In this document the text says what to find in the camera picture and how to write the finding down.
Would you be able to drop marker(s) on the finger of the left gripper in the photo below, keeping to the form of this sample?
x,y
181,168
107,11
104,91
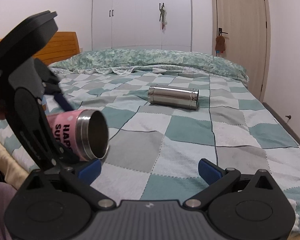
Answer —
x,y
28,121
62,102

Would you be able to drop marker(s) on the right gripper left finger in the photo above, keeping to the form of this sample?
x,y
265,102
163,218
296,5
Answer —
x,y
56,204

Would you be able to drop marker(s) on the stainless steel cup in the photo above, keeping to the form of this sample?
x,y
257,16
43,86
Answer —
x,y
187,98

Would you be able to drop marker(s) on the white built-in wardrobe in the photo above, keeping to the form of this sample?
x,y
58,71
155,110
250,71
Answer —
x,y
133,24

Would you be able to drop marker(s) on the light wooden door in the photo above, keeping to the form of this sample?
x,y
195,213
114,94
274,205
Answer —
x,y
248,41

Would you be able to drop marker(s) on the green floral duvet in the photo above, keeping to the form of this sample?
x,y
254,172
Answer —
x,y
126,61

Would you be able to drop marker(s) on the checkered teal bed sheet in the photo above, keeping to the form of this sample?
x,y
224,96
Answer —
x,y
154,150

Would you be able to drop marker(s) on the pink happy supply chain cup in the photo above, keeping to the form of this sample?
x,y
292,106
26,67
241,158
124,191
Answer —
x,y
84,132

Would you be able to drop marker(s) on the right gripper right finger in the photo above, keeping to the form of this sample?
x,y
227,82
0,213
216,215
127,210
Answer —
x,y
242,206

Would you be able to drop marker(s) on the orange wooden headboard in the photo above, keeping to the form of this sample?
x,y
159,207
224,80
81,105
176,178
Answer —
x,y
61,46

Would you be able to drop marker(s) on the green hanging ornament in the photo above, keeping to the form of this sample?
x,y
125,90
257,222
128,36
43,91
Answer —
x,y
162,17

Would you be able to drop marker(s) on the brown plush toy hanging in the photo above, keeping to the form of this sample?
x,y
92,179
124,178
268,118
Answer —
x,y
220,44

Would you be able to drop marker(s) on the black door handle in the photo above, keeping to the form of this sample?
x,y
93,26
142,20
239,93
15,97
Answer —
x,y
221,32

